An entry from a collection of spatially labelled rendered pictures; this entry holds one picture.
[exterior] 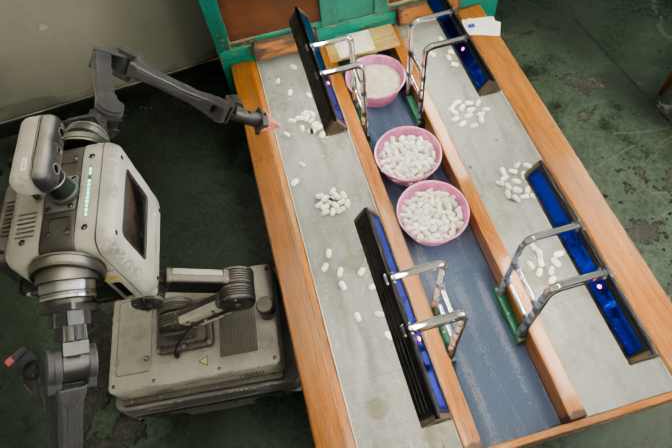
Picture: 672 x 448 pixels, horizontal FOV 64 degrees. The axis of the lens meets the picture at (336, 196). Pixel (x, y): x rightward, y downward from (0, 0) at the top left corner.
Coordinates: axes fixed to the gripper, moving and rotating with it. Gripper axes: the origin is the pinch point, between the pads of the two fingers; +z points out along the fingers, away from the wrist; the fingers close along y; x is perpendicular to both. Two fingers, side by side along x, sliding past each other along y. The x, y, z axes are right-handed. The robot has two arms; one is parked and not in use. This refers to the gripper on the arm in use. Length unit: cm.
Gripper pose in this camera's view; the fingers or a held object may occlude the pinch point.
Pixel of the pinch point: (277, 126)
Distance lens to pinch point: 216.5
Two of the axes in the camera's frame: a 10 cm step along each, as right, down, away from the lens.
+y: -2.3, -8.0, 5.5
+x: -5.6, 5.7, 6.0
